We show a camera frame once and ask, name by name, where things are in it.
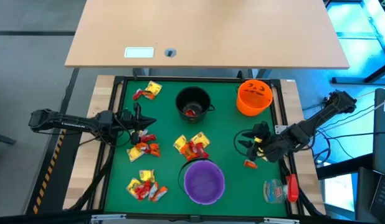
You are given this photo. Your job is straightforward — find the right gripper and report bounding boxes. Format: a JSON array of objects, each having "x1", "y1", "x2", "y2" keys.
[{"x1": 237, "y1": 121, "x2": 287, "y2": 163}]

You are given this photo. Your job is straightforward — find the black computer monitor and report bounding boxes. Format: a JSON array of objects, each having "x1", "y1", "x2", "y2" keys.
[{"x1": 372, "y1": 88, "x2": 385, "y2": 177}]

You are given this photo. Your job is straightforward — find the black table foot bar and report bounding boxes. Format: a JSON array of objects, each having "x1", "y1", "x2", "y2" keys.
[{"x1": 331, "y1": 60, "x2": 385, "y2": 85}]

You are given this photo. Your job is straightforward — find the black hazard striped panel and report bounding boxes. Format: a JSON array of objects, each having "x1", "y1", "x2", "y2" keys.
[{"x1": 25, "y1": 126, "x2": 82, "y2": 216}]

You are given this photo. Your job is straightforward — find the black keyboard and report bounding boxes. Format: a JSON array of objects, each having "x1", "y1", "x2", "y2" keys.
[{"x1": 369, "y1": 174, "x2": 385, "y2": 223}]

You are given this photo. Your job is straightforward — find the black aluminium table frame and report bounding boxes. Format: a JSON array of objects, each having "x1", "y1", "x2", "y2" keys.
[{"x1": 86, "y1": 74, "x2": 307, "y2": 223}]

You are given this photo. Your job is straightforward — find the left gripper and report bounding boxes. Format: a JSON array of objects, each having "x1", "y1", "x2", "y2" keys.
[{"x1": 116, "y1": 101, "x2": 158, "y2": 146}]

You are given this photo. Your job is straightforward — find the purple plastic bucket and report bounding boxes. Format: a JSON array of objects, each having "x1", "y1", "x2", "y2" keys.
[{"x1": 178, "y1": 157, "x2": 226, "y2": 206}]

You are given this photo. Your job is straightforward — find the black side desk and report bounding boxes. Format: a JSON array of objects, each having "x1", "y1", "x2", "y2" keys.
[{"x1": 316, "y1": 153, "x2": 374, "y2": 223}]

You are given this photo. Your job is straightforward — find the silver frame bracket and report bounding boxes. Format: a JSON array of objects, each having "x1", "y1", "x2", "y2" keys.
[
  {"x1": 90, "y1": 213, "x2": 127, "y2": 223},
  {"x1": 263, "y1": 217, "x2": 301, "y2": 224}
]

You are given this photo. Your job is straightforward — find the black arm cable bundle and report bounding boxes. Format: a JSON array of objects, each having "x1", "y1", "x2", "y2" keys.
[
  {"x1": 281, "y1": 160, "x2": 325, "y2": 217},
  {"x1": 67, "y1": 143, "x2": 119, "y2": 213}
]

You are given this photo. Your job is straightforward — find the clear spray bottle red trigger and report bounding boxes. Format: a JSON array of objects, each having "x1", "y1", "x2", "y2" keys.
[{"x1": 262, "y1": 173, "x2": 300, "y2": 205}]

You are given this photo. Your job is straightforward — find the black floor cable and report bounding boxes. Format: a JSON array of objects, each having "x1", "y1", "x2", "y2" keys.
[{"x1": 316, "y1": 131, "x2": 385, "y2": 141}]

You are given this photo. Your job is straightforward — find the light wooden desk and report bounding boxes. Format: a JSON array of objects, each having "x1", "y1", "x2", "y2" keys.
[{"x1": 64, "y1": 0, "x2": 350, "y2": 70}]

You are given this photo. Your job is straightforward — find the orange pumpkin bucket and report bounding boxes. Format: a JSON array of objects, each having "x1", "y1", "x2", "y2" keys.
[{"x1": 235, "y1": 79, "x2": 274, "y2": 118}]

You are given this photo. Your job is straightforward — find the black jack-o-lantern bucket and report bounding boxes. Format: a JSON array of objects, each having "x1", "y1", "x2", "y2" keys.
[{"x1": 174, "y1": 86, "x2": 216, "y2": 124}]

